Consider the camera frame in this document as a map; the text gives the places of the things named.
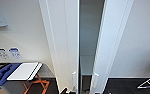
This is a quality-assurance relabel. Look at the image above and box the clear wardrobe door handle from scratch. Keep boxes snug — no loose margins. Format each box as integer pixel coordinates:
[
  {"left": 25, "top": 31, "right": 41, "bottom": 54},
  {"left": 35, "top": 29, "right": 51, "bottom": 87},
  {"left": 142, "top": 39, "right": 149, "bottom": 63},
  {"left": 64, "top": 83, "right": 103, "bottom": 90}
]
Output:
[
  {"left": 71, "top": 71, "right": 78, "bottom": 89},
  {"left": 91, "top": 72, "right": 100, "bottom": 90}
]

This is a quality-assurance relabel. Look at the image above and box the white wardrobe door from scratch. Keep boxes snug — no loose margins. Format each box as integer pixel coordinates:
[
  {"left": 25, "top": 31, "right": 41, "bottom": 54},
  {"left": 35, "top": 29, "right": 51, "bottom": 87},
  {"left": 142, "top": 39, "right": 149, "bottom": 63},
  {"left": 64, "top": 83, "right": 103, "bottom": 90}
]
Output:
[
  {"left": 38, "top": 0, "right": 81, "bottom": 94},
  {"left": 88, "top": 0, "right": 136, "bottom": 94}
]

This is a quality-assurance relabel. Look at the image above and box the orange folding stand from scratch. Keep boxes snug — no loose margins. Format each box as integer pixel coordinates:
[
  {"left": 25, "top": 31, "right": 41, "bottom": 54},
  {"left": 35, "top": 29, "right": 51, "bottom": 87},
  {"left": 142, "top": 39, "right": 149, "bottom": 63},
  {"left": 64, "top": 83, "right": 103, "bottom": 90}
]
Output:
[{"left": 22, "top": 73, "right": 51, "bottom": 94}]

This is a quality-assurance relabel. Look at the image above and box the white drying rack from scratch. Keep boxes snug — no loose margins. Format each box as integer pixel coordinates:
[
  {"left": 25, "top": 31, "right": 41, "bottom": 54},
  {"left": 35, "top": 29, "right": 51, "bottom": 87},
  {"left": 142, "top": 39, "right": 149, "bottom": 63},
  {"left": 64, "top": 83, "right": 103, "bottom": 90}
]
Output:
[{"left": 136, "top": 71, "right": 150, "bottom": 91}]

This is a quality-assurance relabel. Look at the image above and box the white folding table top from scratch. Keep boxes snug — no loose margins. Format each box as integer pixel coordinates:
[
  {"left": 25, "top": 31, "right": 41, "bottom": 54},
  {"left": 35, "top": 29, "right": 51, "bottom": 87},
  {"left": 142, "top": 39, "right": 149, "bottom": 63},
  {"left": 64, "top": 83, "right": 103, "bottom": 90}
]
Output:
[{"left": 6, "top": 61, "right": 44, "bottom": 82}]

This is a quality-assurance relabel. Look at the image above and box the blue flat board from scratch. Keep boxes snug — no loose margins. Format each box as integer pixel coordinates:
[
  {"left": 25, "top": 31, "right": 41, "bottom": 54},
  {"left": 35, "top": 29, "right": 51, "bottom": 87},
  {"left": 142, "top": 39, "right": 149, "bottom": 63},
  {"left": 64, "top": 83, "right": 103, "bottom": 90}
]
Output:
[{"left": 0, "top": 62, "right": 22, "bottom": 91}]

